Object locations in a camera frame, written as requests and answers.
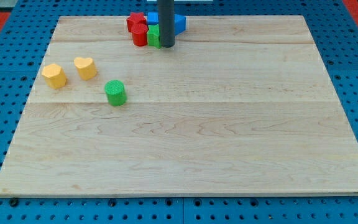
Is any red star block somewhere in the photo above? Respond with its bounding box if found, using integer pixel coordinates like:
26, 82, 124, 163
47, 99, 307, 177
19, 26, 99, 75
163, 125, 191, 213
126, 12, 147, 32

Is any blue triangle block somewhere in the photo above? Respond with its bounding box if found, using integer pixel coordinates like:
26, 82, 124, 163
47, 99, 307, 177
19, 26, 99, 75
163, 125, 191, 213
174, 14, 186, 35

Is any red cylinder block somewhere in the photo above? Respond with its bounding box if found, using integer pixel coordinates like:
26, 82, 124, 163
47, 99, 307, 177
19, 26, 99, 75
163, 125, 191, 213
131, 24, 149, 47

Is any green cylinder block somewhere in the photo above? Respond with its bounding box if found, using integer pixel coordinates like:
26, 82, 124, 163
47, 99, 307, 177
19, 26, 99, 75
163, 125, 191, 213
104, 80, 127, 106

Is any wooden board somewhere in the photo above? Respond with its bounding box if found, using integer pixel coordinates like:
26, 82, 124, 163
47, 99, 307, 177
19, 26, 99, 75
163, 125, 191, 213
0, 16, 358, 198

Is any yellow heart block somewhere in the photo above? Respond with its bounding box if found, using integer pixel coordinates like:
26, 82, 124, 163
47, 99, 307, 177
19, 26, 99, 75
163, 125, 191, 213
73, 57, 98, 80

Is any blue cube block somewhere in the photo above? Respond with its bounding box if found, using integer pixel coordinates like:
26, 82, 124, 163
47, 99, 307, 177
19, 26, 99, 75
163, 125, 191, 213
147, 12, 159, 26

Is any yellow hexagon block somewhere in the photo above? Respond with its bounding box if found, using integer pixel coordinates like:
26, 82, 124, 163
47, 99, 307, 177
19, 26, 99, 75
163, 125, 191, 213
42, 63, 67, 89

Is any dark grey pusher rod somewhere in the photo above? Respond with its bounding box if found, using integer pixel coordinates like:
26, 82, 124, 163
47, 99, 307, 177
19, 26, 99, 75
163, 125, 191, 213
157, 0, 175, 48

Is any green star block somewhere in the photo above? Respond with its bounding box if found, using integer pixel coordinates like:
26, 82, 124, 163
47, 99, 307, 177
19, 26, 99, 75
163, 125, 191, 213
147, 25, 161, 49

